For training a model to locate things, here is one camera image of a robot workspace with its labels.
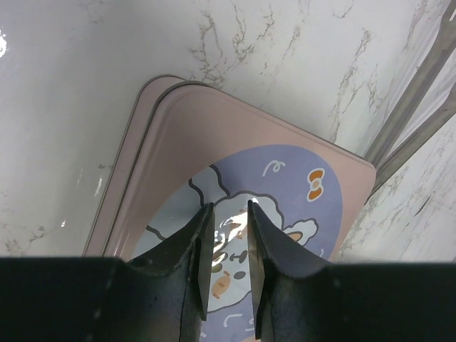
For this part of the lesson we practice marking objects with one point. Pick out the metal box lid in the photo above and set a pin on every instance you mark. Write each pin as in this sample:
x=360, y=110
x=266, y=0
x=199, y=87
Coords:
x=204, y=146

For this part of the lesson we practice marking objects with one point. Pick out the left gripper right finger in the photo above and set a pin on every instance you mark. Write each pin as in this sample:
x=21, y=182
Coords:
x=299, y=296

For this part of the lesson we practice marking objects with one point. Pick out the pink chocolate box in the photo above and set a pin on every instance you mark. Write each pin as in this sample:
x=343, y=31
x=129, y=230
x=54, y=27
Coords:
x=124, y=164

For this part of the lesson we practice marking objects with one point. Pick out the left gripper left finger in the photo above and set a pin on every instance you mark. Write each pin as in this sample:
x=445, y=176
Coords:
x=161, y=295

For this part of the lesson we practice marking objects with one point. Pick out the metal tongs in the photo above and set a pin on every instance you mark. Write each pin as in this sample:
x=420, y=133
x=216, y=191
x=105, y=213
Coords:
x=413, y=95

